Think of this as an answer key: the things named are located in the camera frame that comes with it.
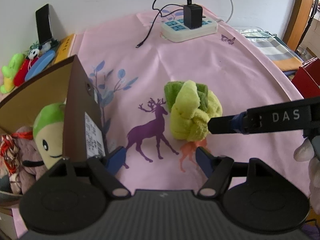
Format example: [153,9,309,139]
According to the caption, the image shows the yellow green towel bundle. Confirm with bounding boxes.
[164,80,222,141]

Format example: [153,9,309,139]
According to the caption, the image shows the green head plush doll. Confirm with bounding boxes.
[33,102,66,170]

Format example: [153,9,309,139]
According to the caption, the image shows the white patterned cloth bag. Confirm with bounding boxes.
[1,126,47,195]

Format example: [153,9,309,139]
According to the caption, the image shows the red tassel ornament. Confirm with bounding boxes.
[1,131,33,178]

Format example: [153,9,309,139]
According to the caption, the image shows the right hand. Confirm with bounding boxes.
[293,138,320,215]

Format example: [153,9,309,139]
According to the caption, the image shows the red box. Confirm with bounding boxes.
[292,58,320,98]

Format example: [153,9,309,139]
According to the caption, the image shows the folded plaid cloth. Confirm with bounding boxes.
[236,28,303,72]

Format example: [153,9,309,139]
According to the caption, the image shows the brown cardboard box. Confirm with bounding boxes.
[1,56,106,167]

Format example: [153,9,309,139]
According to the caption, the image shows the pink printed tablecloth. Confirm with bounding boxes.
[1,14,315,239]

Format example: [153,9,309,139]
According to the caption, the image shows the yellow book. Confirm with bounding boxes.
[54,34,76,64]

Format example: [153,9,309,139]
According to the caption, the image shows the blue oval case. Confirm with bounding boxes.
[24,49,55,81]

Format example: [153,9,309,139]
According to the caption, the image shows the red plush toy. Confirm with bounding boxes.
[13,56,39,87]

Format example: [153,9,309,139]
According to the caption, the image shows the white power strip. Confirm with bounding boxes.
[161,16,218,43]

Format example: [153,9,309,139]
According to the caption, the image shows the small panda toy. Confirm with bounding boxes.
[27,41,52,60]

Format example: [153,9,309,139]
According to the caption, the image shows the green yellow plush toy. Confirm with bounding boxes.
[1,53,25,94]

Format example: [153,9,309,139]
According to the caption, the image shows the black charger adapter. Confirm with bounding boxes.
[183,4,203,29]

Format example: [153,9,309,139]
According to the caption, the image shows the white power cord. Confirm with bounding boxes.
[216,0,234,25]

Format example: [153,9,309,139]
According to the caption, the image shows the black phone leaning on wall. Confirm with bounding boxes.
[35,4,53,44]

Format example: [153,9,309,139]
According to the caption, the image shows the black charger cable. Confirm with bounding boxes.
[135,0,193,49]

